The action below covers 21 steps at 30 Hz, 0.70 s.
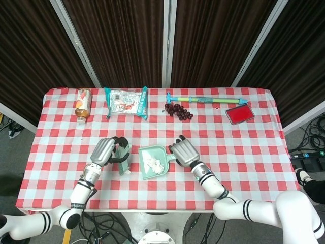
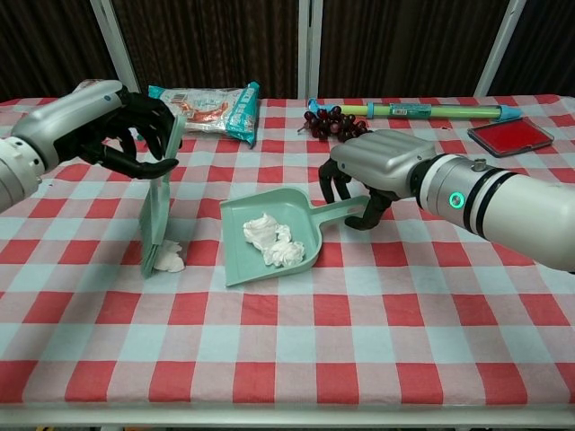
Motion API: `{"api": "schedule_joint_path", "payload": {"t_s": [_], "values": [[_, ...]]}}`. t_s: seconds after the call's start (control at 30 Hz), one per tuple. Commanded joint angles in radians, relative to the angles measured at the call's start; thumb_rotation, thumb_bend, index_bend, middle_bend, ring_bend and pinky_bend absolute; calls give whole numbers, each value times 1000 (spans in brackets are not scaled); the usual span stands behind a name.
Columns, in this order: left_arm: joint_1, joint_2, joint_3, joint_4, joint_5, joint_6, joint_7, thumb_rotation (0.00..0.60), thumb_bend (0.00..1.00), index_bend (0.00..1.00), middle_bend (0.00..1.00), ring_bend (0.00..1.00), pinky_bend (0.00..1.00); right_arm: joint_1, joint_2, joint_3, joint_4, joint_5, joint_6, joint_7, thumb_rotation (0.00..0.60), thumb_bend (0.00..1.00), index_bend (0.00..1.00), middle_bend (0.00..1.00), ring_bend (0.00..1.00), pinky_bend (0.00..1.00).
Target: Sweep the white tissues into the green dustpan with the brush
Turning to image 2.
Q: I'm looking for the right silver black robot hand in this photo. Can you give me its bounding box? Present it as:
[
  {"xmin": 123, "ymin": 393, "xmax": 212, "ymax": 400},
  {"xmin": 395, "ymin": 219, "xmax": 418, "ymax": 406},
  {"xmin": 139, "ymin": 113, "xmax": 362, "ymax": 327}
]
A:
[{"xmin": 317, "ymin": 128, "xmax": 437, "ymax": 233}]

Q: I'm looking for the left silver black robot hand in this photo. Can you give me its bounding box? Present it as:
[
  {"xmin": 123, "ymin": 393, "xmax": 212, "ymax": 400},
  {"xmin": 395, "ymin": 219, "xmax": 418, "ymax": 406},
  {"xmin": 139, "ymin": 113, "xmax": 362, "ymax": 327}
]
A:
[{"xmin": 11, "ymin": 79, "xmax": 182, "ymax": 180}]

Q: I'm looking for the mint green hand broom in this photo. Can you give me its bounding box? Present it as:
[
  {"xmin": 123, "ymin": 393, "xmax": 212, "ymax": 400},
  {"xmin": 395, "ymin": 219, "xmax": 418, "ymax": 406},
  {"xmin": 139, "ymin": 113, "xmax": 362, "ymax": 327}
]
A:
[{"xmin": 138, "ymin": 114, "xmax": 186, "ymax": 280}]

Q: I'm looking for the white paper ball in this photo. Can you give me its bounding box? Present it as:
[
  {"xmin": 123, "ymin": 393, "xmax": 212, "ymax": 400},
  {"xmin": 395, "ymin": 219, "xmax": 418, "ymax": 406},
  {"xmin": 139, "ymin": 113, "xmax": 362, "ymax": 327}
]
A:
[
  {"xmin": 152, "ymin": 240, "xmax": 186, "ymax": 274},
  {"xmin": 242, "ymin": 213, "xmax": 282, "ymax": 246},
  {"xmin": 262, "ymin": 224, "xmax": 307, "ymax": 268}
]

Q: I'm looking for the mint green dustpan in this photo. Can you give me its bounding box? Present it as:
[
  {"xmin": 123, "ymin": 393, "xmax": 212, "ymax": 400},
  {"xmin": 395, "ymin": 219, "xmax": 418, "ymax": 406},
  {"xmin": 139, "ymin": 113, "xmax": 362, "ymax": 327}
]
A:
[{"xmin": 218, "ymin": 187, "xmax": 374, "ymax": 288}]

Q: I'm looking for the dark red grape bunch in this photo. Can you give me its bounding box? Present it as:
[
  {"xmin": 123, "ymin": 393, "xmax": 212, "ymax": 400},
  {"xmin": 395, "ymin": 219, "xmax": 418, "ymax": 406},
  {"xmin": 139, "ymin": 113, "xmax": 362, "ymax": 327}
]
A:
[{"xmin": 298, "ymin": 105, "xmax": 370, "ymax": 141}]

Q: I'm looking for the green blue toy water pump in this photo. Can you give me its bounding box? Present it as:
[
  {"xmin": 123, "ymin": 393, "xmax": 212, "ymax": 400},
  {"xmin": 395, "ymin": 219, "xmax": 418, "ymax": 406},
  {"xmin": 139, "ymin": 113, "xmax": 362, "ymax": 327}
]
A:
[{"xmin": 306, "ymin": 97, "xmax": 522, "ymax": 122}]

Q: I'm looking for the dark brown partition panel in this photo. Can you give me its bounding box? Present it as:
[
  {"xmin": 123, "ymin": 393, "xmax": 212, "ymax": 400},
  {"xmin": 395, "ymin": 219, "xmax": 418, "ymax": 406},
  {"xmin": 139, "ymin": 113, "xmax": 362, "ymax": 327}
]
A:
[
  {"xmin": 318, "ymin": 0, "xmax": 509, "ymax": 100},
  {"xmin": 0, "ymin": 0, "xmax": 113, "ymax": 103},
  {"xmin": 111, "ymin": 0, "xmax": 302, "ymax": 99},
  {"xmin": 489, "ymin": 0, "xmax": 575, "ymax": 97}
]

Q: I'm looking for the red ink pad case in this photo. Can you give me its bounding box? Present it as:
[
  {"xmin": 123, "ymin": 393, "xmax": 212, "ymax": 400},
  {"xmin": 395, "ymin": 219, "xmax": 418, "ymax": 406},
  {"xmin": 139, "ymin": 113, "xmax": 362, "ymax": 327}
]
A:
[{"xmin": 466, "ymin": 119, "xmax": 553, "ymax": 159}]

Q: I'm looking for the clear teal snack bag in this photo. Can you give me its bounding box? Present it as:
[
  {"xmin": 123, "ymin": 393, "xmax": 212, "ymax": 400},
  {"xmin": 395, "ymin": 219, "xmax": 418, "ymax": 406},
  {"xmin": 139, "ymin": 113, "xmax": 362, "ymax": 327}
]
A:
[{"xmin": 147, "ymin": 80, "xmax": 262, "ymax": 149}]

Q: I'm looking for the red white checkered tablecloth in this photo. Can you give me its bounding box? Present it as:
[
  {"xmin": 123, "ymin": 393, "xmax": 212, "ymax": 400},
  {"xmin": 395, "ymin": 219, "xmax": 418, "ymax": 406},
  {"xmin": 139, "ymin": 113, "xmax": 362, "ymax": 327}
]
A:
[{"xmin": 0, "ymin": 92, "xmax": 575, "ymax": 417}]

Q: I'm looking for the aluminium partition post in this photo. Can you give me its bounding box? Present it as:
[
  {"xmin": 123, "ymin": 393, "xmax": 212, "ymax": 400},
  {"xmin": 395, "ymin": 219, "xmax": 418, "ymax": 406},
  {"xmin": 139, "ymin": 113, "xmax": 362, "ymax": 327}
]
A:
[
  {"xmin": 89, "ymin": 0, "xmax": 140, "ymax": 96},
  {"xmin": 473, "ymin": 0, "xmax": 526, "ymax": 98},
  {"xmin": 298, "ymin": 0, "xmax": 323, "ymax": 100}
]

